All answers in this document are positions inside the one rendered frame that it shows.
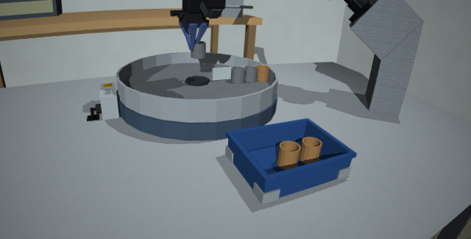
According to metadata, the bronze bushing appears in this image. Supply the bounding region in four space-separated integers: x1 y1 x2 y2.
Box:
299 137 322 164
277 140 301 170
256 65 269 82

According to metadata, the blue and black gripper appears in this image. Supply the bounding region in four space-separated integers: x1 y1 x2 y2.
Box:
170 10 209 51

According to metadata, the blue crate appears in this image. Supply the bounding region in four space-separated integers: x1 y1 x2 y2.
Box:
225 118 357 204

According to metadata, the grey metal ring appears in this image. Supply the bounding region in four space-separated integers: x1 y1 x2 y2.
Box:
191 41 206 59
231 66 246 84
244 65 258 83

